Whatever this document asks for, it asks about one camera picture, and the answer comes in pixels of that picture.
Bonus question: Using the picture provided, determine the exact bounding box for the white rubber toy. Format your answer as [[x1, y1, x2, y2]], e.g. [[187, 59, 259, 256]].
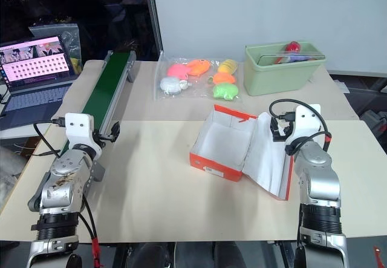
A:
[[159, 76, 194, 96]]

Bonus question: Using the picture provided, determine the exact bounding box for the red strap piece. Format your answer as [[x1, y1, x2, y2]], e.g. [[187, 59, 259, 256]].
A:
[[372, 244, 387, 263]]

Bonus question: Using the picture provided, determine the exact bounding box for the pink rubber toy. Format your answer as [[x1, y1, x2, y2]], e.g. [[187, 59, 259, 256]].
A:
[[166, 63, 190, 80]]

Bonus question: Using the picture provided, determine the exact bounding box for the open laptop computer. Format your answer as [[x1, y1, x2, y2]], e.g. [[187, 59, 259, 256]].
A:
[[0, 34, 79, 131]]

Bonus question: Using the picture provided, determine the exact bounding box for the green rubber toy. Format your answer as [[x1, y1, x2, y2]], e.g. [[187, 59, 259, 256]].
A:
[[212, 82, 238, 101]]

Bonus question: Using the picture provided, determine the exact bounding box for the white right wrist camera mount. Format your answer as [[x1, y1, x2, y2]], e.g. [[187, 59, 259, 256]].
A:
[[293, 103, 322, 148]]

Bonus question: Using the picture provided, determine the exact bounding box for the green conveyor belt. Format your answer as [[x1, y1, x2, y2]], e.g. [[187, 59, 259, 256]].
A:
[[50, 50, 137, 184]]

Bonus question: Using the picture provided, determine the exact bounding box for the clear flat plastic package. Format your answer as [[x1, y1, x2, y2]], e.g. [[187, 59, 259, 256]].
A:
[[256, 51, 326, 67]]

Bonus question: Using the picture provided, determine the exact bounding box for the clear plastic toy bag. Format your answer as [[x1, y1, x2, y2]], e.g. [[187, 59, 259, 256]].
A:
[[153, 51, 243, 102]]

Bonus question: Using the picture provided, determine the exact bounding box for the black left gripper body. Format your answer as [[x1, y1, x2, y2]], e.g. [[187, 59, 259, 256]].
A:
[[92, 129, 113, 143]]

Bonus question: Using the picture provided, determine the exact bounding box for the light green plastic bin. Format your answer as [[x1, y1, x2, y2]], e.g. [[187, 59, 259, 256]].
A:
[[244, 41, 328, 97]]

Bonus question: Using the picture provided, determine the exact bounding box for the orange shoe box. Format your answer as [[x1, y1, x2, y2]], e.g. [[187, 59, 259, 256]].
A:
[[189, 104, 296, 201]]

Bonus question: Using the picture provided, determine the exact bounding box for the aluminium frame post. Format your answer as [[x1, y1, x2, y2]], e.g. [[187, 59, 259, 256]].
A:
[[146, 0, 166, 60]]

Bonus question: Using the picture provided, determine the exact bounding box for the small orange rubber toy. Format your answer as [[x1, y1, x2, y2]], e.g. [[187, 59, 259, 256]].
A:
[[207, 72, 237, 85]]

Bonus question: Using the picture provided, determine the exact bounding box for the yellow rubber toy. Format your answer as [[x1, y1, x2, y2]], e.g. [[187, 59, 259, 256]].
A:
[[217, 59, 238, 75]]

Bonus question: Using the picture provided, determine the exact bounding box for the orange fish toy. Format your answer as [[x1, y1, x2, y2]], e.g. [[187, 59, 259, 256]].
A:
[[185, 59, 213, 77]]

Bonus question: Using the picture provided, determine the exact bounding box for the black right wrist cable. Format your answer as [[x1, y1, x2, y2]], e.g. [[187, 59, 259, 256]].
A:
[[268, 99, 333, 157]]

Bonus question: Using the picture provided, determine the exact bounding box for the black red-taped left arm cable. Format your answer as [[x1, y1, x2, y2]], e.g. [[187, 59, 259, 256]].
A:
[[77, 197, 102, 268]]

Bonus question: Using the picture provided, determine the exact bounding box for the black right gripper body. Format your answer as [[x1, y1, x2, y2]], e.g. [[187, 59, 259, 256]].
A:
[[279, 119, 296, 143]]

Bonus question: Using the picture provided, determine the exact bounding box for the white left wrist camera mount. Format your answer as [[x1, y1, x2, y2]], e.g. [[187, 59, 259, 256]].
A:
[[65, 112, 103, 160]]

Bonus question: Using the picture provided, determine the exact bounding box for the white partition board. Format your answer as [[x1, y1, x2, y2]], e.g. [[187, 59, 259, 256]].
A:
[[151, 0, 387, 75]]

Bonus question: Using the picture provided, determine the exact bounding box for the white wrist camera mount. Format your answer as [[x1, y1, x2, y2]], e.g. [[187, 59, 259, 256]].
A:
[[293, 103, 322, 148], [65, 112, 103, 160]]

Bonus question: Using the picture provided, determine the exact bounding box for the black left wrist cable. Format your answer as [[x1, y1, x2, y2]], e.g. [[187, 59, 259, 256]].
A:
[[32, 117, 67, 159]]

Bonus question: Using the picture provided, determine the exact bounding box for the red round toy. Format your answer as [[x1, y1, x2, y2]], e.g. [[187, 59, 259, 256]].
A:
[[282, 41, 302, 54]]

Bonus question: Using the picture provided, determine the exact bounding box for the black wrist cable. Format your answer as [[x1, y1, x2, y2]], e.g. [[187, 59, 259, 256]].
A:
[[32, 117, 67, 159], [268, 99, 333, 157]]

